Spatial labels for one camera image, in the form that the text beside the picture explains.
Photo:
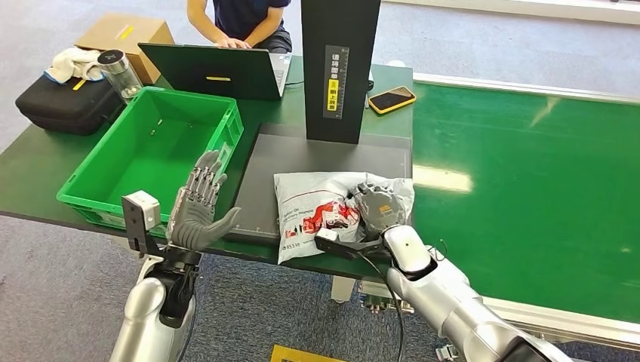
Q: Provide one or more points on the white plastic mailer package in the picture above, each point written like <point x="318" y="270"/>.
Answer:
<point x="310" y="200"/>

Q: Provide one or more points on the brown cardboard box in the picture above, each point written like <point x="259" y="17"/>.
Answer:
<point x="140" y="32"/>

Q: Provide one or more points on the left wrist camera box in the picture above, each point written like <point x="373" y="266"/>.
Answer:
<point x="142" y="210"/>

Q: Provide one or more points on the person's right hand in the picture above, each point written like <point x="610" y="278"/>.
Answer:
<point x="225" y="43"/>

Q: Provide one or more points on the phone in yellow case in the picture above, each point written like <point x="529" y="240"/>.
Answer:
<point x="392" y="99"/>

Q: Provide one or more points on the person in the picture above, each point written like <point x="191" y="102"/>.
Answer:
<point x="250" y="15"/>

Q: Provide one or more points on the black yellow ruler label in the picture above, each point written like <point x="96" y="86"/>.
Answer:
<point x="335" y="80"/>

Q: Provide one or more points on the person's left forearm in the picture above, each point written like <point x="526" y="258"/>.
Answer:
<point x="265" y="27"/>

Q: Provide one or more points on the white table leg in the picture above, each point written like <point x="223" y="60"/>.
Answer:
<point x="344" y="290"/>

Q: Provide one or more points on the black laptop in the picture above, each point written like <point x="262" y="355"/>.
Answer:
<point x="210" y="65"/>

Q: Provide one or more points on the white cloth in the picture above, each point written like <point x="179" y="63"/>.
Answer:
<point x="72" y="65"/>

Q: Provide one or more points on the person's right forearm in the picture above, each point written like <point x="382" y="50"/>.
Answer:
<point x="200" y="20"/>

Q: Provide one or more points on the person's left hand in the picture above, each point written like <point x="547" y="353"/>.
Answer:
<point x="242" y="45"/>

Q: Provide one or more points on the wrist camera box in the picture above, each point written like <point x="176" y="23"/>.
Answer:
<point x="327" y="237"/>
<point x="142" y="210"/>

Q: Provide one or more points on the yellow floor marker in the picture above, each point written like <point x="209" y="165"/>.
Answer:
<point x="300" y="355"/>

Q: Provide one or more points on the yellow tape strip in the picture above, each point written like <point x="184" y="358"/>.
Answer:
<point x="125" y="32"/>

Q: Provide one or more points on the green conveyor belt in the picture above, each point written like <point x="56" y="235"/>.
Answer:
<point x="525" y="200"/>

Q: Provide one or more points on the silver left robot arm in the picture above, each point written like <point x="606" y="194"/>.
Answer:
<point x="145" y="319"/>

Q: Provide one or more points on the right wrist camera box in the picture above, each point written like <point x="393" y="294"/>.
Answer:
<point x="327" y="237"/>

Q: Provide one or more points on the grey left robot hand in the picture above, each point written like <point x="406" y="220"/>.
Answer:
<point x="197" y="220"/>

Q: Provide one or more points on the black inbound scanning machine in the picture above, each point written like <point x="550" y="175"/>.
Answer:
<point x="300" y="155"/>

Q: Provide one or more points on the glass bottle with black lid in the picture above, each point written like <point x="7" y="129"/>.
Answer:
<point x="120" y="75"/>

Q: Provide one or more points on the green plastic crate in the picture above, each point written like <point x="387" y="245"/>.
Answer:
<point x="150" y="145"/>

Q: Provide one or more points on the yellow laptop sticker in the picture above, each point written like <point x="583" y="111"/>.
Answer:
<point x="218" y="78"/>

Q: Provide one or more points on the small yellow tag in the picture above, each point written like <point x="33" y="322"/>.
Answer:
<point x="79" y="85"/>

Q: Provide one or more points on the black zip case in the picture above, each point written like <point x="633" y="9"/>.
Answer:
<point x="65" y="107"/>

